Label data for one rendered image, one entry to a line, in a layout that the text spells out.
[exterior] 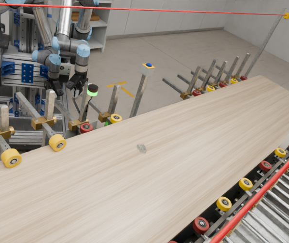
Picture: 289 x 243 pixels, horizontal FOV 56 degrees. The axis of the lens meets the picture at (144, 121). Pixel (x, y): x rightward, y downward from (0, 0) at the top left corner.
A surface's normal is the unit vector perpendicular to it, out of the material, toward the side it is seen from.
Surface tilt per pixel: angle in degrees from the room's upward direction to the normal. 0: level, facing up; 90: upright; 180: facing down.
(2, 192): 0
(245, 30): 90
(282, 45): 90
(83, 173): 0
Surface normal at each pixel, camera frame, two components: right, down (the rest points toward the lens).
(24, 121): 0.27, -0.78
